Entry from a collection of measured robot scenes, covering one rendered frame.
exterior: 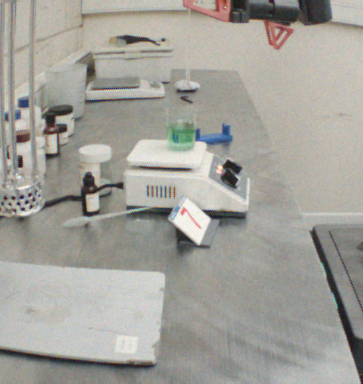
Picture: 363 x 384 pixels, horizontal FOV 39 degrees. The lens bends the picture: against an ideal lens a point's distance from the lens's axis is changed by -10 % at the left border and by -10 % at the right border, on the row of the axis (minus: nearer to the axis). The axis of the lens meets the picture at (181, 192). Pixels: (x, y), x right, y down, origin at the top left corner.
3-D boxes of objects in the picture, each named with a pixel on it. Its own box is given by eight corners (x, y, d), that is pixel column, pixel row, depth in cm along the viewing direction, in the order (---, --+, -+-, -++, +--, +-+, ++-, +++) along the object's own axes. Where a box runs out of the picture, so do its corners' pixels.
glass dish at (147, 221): (162, 220, 90) (162, 207, 89) (160, 235, 85) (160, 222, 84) (127, 219, 90) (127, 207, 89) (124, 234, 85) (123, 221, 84)
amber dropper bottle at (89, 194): (78, 212, 92) (76, 172, 90) (89, 206, 95) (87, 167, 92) (91, 216, 91) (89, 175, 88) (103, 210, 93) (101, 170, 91)
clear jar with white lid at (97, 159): (92, 183, 105) (90, 142, 102) (118, 188, 102) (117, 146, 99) (74, 194, 100) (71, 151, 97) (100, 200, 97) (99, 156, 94)
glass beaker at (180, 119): (159, 148, 97) (160, 103, 94) (189, 145, 99) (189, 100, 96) (172, 158, 92) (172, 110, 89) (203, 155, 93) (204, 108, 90)
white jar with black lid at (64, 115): (54, 139, 133) (53, 112, 130) (45, 134, 138) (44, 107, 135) (78, 134, 137) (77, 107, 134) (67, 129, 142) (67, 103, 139)
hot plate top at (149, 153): (207, 146, 100) (207, 141, 99) (200, 169, 89) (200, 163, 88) (139, 144, 101) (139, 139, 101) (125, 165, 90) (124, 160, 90)
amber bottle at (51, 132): (49, 151, 124) (47, 111, 121) (62, 152, 123) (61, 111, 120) (40, 156, 121) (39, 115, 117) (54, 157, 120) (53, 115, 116)
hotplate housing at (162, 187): (248, 190, 102) (250, 147, 99) (247, 219, 90) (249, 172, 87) (127, 183, 105) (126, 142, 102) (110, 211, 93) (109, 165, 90)
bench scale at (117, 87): (165, 99, 175) (165, 84, 173) (84, 102, 173) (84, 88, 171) (162, 88, 192) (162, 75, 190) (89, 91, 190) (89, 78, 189)
